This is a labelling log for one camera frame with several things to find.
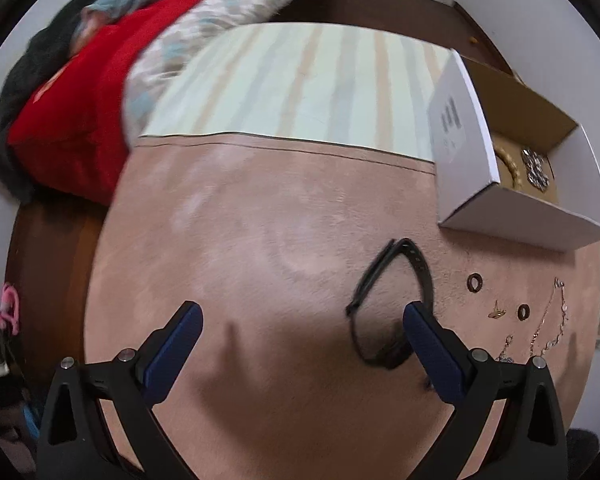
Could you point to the white cardboard box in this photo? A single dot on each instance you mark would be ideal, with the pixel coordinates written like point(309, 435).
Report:
point(485, 160)

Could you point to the pink plastic hanger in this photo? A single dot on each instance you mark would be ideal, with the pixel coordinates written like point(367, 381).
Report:
point(7, 307)

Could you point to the black watch band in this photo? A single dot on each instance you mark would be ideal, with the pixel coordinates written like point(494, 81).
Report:
point(380, 305)

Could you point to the silver crystal jewelry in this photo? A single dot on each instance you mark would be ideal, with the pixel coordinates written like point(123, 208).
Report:
point(536, 169)

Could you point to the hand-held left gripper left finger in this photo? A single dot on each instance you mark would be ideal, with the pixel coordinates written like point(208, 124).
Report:
point(172, 345)

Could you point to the red garment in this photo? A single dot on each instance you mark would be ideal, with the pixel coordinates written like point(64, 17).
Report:
point(75, 105)

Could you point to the striped bed sheet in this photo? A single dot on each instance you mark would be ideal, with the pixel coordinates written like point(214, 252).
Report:
point(300, 90)

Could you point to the black garment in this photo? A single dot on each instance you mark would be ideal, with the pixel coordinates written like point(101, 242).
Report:
point(25, 90)

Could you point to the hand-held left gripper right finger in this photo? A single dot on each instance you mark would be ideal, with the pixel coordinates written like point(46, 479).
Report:
point(432, 345)

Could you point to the small gold earring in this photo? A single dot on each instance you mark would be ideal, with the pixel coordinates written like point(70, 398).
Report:
point(497, 312)

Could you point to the patterned quilt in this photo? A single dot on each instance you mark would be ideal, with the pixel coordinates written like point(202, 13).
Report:
point(205, 35)

